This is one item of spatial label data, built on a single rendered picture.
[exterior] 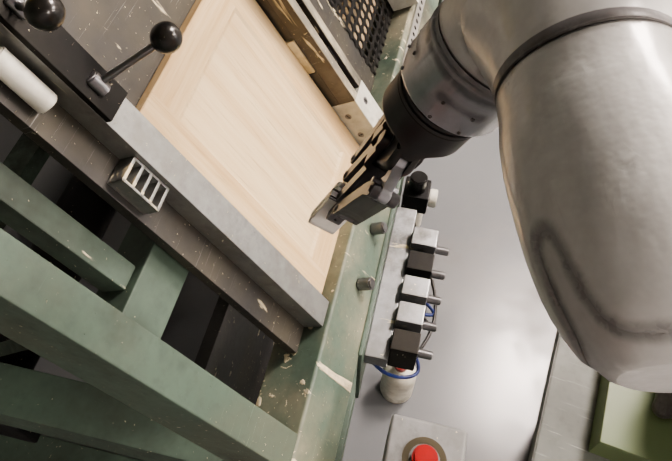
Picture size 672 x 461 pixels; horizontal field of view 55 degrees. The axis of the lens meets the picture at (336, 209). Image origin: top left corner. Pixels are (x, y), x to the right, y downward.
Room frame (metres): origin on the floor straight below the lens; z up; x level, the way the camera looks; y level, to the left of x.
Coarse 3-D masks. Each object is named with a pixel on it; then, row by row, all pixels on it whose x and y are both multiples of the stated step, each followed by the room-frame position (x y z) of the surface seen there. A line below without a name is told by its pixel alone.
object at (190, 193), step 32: (0, 32) 0.56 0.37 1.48; (32, 64) 0.56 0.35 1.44; (64, 96) 0.55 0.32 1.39; (96, 128) 0.55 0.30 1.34; (128, 128) 0.56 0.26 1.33; (160, 160) 0.55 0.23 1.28; (192, 192) 0.54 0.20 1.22; (192, 224) 0.53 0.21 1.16; (224, 224) 0.53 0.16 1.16; (256, 256) 0.52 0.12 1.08; (288, 288) 0.50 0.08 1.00; (320, 320) 0.49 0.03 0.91
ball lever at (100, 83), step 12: (156, 24) 0.60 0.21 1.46; (168, 24) 0.60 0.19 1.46; (156, 36) 0.59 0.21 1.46; (168, 36) 0.59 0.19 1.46; (180, 36) 0.60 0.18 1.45; (144, 48) 0.59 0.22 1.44; (156, 48) 0.58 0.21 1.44; (168, 48) 0.58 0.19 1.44; (132, 60) 0.58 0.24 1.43; (96, 72) 0.58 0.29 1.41; (108, 72) 0.58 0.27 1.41; (120, 72) 0.58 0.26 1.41; (96, 84) 0.56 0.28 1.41; (108, 84) 0.57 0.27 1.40
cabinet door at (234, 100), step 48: (240, 0) 0.91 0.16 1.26; (192, 48) 0.76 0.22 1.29; (240, 48) 0.84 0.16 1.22; (288, 48) 0.93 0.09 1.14; (144, 96) 0.64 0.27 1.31; (192, 96) 0.69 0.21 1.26; (240, 96) 0.76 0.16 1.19; (288, 96) 0.84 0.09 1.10; (192, 144) 0.62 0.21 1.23; (240, 144) 0.69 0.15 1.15; (288, 144) 0.76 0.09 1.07; (336, 144) 0.85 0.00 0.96; (240, 192) 0.61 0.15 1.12; (288, 192) 0.68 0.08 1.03; (288, 240) 0.60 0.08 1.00
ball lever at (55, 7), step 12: (12, 0) 0.58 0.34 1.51; (24, 0) 0.59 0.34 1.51; (36, 0) 0.51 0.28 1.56; (48, 0) 0.51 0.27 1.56; (60, 0) 0.52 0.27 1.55; (24, 12) 0.51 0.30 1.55; (36, 12) 0.50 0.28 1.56; (48, 12) 0.50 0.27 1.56; (60, 12) 0.51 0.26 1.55; (36, 24) 0.50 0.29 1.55; (48, 24) 0.50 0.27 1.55; (60, 24) 0.51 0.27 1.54
